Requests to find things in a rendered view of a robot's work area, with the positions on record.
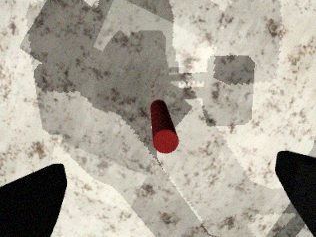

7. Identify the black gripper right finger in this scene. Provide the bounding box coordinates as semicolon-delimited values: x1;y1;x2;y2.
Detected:
275;151;316;237

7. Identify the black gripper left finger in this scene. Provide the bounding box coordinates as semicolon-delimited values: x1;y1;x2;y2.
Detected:
0;163;68;237

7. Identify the dark red cylinder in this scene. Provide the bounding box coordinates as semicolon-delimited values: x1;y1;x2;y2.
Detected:
150;99;178;154

